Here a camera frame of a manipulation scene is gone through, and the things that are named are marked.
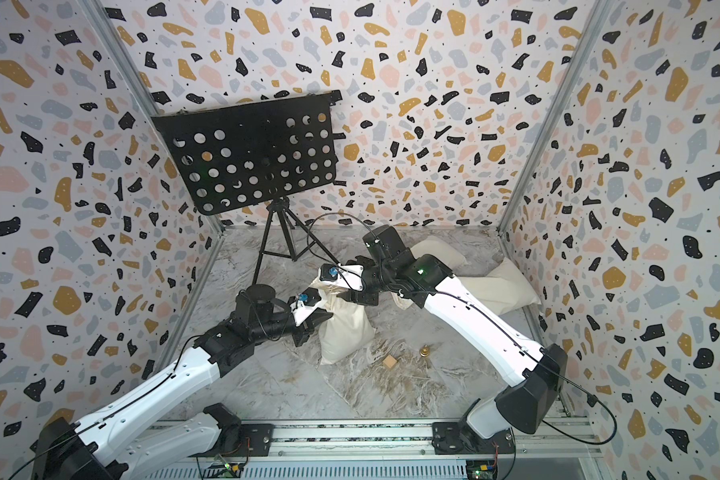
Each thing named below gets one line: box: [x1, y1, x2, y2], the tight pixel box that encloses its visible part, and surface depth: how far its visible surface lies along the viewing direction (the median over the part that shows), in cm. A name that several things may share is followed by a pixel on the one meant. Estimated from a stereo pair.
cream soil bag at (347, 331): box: [312, 280, 376, 365], surface depth 81 cm
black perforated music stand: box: [151, 91, 347, 285], surface depth 80 cm
